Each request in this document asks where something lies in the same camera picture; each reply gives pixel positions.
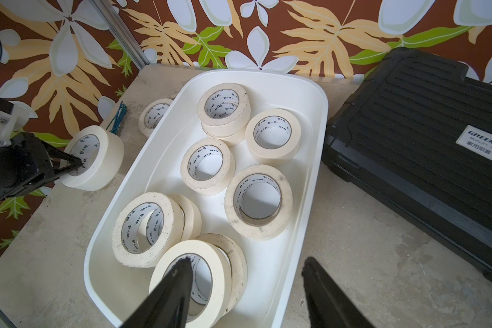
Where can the white plastic storage box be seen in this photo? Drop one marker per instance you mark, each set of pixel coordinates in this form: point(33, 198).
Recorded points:
point(153, 164)

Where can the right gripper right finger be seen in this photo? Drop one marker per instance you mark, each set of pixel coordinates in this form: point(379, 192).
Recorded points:
point(327, 304)

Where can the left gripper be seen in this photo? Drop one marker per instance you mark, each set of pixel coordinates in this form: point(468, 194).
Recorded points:
point(30, 163)

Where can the masking tape roll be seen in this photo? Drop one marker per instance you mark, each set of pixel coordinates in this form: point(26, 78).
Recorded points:
point(258, 202)
point(220, 276)
point(208, 166)
point(153, 114)
point(101, 154)
point(230, 140)
point(145, 229)
point(192, 217)
point(224, 109)
point(273, 136)

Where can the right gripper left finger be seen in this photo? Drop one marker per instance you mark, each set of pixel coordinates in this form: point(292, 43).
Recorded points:
point(168, 303)

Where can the black plastic tool case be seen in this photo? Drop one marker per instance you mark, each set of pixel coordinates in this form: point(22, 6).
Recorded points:
point(417, 136)

